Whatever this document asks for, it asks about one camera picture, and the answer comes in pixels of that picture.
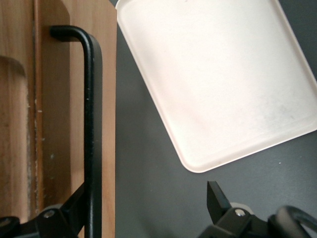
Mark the beige plastic tray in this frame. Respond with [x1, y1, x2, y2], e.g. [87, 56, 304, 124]
[115, 0, 317, 174]

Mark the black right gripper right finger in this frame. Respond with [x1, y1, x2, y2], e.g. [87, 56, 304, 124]
[199, 180, 269, 238]

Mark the black metal drawer handle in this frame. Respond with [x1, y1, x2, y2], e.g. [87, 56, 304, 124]
[49, 25, 104, 238]

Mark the wooden drawer with keyhole dot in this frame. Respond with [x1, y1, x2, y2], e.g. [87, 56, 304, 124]
[33, 0, 117, 238]

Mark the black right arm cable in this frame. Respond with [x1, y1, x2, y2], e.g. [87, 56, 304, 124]
[268, 205, 317, 238]

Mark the wooden drawer cabinet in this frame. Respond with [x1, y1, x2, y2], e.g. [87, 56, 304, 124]
[0, 0, 34, 220]

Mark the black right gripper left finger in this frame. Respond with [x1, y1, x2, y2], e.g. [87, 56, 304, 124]
[21, 183, 86, 238]

